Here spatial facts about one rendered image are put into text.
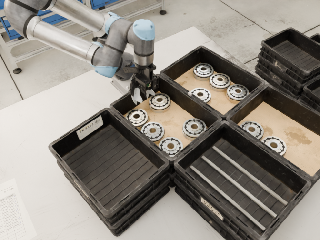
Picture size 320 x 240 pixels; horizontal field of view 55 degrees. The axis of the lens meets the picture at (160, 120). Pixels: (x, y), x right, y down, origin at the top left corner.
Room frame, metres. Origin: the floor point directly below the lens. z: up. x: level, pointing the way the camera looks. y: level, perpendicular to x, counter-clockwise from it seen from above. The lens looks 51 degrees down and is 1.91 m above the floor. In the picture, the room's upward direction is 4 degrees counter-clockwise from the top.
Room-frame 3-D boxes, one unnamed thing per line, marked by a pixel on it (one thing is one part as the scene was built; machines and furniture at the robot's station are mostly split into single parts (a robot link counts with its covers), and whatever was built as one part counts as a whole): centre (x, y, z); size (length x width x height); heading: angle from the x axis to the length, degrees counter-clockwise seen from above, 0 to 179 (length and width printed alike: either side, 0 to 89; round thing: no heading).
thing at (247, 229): (0.54, -0.28, 0.92); 0.40 x 0.30 x 0.02; 40
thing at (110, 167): (0.66, 0.21, 0.87); 0.40 x 0.30 x 0.11; 40
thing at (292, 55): (1.62, -0.95, 0.37); 0.40 x 0.30 x 0.45; 30
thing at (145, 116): (0.89, 0.10, 0.86); 0.10 x 0.10 x 0.01
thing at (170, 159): (0.85, -0.02, 0.92); 0.40 x 0.30 x 0.02; 40
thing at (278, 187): (0.54, -0.28, 0.87); 0.40 x 0.30 x 0.11; 40
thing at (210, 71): (1.17, -0.24, 0.86); 0.10 x 0.10 x 0.01
